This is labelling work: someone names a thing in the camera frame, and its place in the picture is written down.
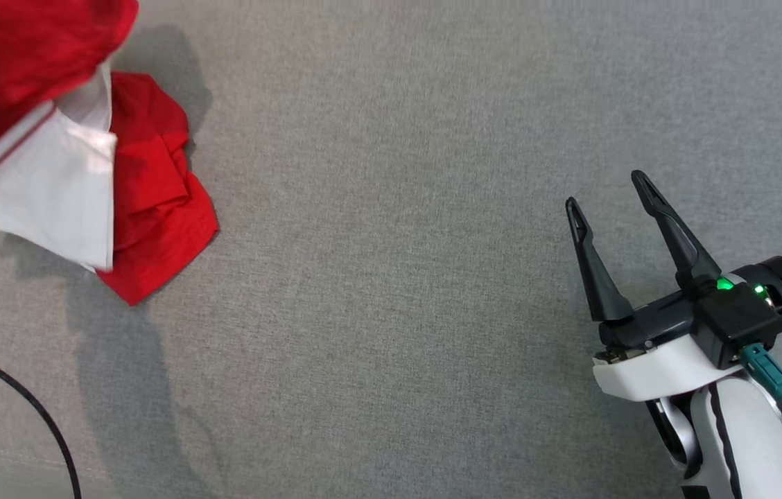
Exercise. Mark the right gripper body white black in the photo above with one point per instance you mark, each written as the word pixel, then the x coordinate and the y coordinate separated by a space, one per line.
pixel 654 367

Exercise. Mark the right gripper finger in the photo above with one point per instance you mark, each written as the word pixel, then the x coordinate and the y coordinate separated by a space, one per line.
pixel 682 249
pixel 599 284

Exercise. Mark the red Bulls 23 jersey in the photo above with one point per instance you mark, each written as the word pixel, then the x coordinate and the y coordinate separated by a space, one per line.
pixel 155 208

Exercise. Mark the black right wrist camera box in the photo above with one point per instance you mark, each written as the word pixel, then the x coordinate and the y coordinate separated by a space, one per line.
pixel 737 319

